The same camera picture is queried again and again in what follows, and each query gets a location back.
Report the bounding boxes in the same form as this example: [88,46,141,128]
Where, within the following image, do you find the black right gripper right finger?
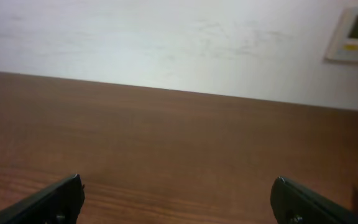
[270,176,358,224]

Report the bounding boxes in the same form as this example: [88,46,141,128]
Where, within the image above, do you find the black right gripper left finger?
[0,174,85,224]

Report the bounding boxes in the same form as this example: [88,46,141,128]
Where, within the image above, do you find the white wall control panel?
[325,7,358,63]

